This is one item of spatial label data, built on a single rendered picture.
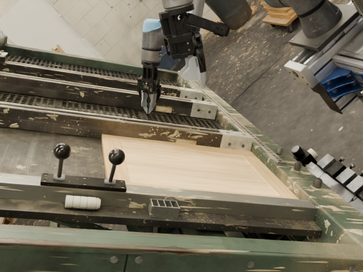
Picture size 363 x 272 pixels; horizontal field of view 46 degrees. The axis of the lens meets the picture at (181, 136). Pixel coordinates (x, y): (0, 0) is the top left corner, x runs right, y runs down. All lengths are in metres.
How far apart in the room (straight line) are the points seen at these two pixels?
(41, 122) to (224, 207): 0.70
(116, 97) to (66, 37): 3.33
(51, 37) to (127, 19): 1.75
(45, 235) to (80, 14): 5.89
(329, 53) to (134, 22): 5.17
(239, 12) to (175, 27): 4.82
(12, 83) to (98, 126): 0.58
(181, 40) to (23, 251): 0.58
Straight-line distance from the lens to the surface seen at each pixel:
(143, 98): 1.68
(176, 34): 1.06
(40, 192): 1.05
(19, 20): 5.25
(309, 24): 1.69
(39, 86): 1.94
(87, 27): 6.62
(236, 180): 1.33
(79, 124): 1.49
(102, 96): 1.94
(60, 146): 0.96
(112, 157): 0.96
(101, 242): 0.83
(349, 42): 1.73
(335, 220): 1.19
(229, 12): 5.86
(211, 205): 1.11
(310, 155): 1.69
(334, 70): 1.73
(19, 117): 1.50
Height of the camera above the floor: 1.73
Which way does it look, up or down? 23 degrees down
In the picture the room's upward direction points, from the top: 44 degrees counter-clockwise
